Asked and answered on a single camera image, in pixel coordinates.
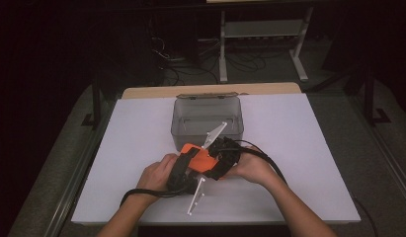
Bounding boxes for white metal desk frame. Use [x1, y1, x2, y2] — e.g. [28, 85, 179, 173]
[205, 0, 315, 83]

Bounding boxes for tangle of floor cables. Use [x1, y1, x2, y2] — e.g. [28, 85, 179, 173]
[150, 36, 268, 87]

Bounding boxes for person's right hand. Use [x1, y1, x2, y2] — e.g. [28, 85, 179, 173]
[227, 146, 284, 189]

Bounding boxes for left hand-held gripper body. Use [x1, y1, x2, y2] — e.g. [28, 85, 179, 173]
[166, 161, 206, 217]

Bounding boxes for person's left hand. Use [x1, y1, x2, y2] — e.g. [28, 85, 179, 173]
[136, 153, 179, 199]

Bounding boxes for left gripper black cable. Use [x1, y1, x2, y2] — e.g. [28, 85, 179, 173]
[120, 184, 189, 208]

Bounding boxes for grey translucent plastic box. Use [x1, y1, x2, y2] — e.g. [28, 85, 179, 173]
[170, 92, 245, 153]

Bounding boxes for light wooden table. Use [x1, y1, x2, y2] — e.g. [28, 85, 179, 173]
[121, 82, 302, 100]

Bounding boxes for black metal stand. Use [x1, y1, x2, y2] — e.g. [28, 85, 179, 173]
[81, 78, 104, 130]
[364, 67, 391, 126]

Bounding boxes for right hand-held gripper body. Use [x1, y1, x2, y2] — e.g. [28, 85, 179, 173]
[202, 121, 242, 175]

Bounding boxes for orange phone case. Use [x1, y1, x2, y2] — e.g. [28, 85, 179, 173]
[179, 142, 222, 175]

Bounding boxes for grey metal floor rail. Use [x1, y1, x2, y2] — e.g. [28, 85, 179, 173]
[43, 98, 121, 237]
[348, 94, 406, 211]

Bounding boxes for thin black floor cable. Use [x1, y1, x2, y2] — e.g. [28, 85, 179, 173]
[352, 197, 379, 237]

